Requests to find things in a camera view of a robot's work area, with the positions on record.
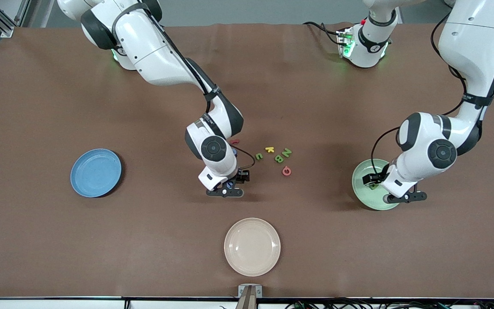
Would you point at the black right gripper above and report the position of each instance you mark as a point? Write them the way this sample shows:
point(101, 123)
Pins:
point(241, 175)

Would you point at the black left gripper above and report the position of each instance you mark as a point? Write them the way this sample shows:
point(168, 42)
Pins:
point(376, 179)

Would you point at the green foam letter P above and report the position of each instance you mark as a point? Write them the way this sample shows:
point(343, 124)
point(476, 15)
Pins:
point(375, 186)

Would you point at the green foam letter B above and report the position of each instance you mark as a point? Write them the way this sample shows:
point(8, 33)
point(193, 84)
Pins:
point(279, 159)

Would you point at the green foam letter N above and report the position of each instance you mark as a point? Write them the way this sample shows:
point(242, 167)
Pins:
point(287, 152)

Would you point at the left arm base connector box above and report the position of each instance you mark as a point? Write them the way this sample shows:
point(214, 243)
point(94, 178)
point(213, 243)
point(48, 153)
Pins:
point(344, 43)

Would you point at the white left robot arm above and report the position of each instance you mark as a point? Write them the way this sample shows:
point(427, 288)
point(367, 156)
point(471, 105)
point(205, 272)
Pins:
point(465, 43)

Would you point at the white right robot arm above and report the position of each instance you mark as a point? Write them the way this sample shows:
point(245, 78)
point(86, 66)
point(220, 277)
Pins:
point(157, 56)

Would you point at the green plate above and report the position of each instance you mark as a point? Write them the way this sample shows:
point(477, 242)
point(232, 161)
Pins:
point(369, 201)

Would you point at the pink foam letter Q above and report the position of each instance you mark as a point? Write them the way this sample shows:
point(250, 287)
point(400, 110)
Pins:
point(283, 171)

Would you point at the cream plate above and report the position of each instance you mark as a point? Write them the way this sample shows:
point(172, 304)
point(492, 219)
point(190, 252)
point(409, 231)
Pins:
point(252, 246)

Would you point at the brown table cover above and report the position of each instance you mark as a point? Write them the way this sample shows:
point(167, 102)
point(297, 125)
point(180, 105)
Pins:
point(144, 257)

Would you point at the blue plate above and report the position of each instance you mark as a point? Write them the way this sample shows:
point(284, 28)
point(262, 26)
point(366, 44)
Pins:
point(88, 180)

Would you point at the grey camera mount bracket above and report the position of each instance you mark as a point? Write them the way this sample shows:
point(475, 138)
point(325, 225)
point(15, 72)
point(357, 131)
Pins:
point(250, 294)

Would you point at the white table edge rail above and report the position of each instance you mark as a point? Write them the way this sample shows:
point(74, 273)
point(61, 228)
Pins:
point(58, 304)

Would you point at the aluminium frame structure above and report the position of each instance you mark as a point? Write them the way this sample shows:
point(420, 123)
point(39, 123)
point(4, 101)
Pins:
point(6, 31)

